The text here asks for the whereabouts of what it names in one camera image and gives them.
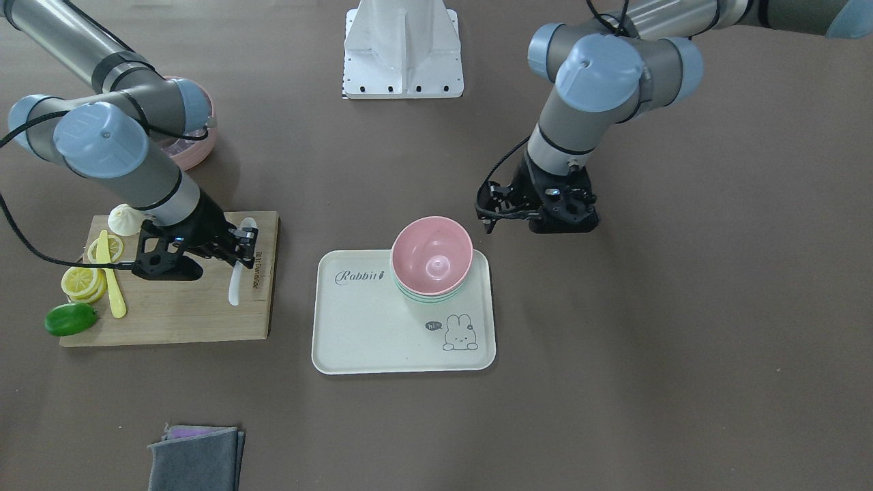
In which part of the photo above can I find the top green bowl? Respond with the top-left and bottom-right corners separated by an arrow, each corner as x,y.
393,273 -> 470,299

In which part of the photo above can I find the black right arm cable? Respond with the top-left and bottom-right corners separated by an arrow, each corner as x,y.
0,102 -> 209,270

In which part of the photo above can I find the small pink bowl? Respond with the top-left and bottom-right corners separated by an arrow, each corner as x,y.
390,215 -> 473,298

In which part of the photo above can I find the lemon slice near bun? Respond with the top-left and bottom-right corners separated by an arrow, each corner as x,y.
85,234 -> 124,264

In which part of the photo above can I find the bamboo cutting board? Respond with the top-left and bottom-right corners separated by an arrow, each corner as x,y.
59,211 -> 280,347

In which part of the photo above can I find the grey folded cloth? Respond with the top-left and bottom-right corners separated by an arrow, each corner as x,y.
149,429 -> 246,490

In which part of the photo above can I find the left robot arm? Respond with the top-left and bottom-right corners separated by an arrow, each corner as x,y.
508,1 -> 871,234

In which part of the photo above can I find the middle green bowl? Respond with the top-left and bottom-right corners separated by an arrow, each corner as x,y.
396,280 -> 467,302

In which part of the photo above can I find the green bowl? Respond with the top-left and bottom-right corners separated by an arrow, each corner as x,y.
400,285 -> 463,305
393,273 -> 470,299
396,280 -> 467,302

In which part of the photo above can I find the white steamed bun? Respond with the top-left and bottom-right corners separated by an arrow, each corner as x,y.
107,204 -> 147,237

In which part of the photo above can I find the lower lemon slice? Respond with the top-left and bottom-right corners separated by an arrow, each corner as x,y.
68,269 -> 107,304

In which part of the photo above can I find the top lemon slice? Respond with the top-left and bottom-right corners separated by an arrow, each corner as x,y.
61,267 -> 105,299

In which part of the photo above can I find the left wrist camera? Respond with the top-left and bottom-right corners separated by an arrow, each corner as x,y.
475,181 -> 540,234

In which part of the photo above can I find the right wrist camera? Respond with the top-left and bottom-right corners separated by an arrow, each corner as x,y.
132,222 -> 203,282

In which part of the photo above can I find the purple cloth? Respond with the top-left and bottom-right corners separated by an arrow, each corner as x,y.
162,425 -> 237,441

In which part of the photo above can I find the cream rabbit tray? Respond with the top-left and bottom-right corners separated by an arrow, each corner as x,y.
312,250 -> 498,375

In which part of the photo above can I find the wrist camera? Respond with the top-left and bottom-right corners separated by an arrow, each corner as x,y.
475,181 -> 540,234
132,222 -> 203,282

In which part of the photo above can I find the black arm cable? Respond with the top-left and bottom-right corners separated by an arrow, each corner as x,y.
0,102 -> 209,270
477,0 -> 632,205

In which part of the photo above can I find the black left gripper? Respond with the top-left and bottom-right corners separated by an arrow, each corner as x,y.
522,155 -> 601,234

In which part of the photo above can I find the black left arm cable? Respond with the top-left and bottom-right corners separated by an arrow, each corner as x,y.
477,0 -> 632,205

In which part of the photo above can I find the yellow plastic knife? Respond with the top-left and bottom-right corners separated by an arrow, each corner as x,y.
95,230 -> 127,319

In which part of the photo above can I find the large pink bowl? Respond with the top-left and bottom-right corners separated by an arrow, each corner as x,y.
160,77 -> 216,170

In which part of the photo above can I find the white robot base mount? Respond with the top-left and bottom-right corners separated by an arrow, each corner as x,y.
342,1 -> 464,100

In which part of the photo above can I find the bottom green bowl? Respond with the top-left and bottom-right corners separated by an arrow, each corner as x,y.
400,285 -> 463,305

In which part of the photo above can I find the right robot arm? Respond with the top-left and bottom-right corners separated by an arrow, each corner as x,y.
2,1 -> 258,282

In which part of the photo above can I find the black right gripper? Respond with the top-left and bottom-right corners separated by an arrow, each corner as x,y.
156,194 -> 258,269

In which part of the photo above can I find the white ceramic spoon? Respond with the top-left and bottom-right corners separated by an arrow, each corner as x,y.
228,217 -> 258,306

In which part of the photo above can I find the green lime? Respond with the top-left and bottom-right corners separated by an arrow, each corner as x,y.
44,302 -> 99,338

